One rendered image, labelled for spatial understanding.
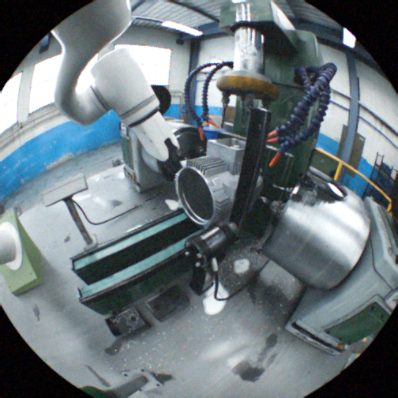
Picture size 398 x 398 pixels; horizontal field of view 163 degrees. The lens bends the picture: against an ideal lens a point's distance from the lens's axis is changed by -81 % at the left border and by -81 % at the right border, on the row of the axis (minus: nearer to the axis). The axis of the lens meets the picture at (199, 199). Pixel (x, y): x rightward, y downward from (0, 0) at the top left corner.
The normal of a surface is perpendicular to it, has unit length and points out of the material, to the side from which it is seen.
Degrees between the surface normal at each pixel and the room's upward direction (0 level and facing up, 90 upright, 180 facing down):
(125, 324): 0
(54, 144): 90
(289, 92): 90
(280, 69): 90
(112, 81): 99
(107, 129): 90
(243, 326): 0
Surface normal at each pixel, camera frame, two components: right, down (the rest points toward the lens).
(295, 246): -0.73, 0.20
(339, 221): -0.47, -0.37
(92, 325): 0.07, -0.82
